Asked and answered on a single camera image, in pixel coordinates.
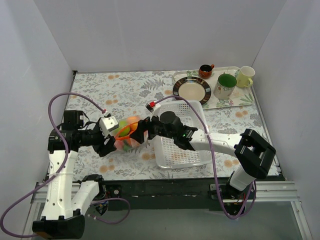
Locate fake pink peach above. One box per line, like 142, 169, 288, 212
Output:
114, 140, 124, 150

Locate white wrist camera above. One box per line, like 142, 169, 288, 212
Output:
145, 101, 161, 122
98, 116, 119, 137

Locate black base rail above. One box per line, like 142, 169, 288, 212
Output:
98, 176, 284, 215

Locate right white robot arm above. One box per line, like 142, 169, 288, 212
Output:
129, 111, 276, 199

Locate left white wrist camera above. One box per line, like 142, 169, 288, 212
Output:
98, 116, 119, 137

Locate fake green apple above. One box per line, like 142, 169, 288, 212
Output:
118, 120, 131, 137

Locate floral table mat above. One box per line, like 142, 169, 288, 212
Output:
66, 71, 267, 181

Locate pale yellow mug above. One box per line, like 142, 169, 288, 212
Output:
236, 66, 256, 88

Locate dark rimmed plate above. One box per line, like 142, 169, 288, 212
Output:
172, 76, 212, 105

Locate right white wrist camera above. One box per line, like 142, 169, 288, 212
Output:
145, 101, 161, 122

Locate green inside floral mug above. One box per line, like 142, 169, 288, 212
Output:
213, 73, 237, 100

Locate fake green pear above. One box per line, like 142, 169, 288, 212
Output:
123, 145, 132, 152

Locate clear zip top bag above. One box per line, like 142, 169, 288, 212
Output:
111, 117, 140, 152

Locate white plastic perforated basket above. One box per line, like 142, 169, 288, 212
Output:
152, 100, 212, 169

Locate fake orange peach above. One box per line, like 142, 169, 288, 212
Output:
126, 115, 141, 125

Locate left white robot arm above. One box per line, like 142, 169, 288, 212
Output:
32, 110, 119, 240

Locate small brown cup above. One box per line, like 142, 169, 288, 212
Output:
198, 64, 215, 79

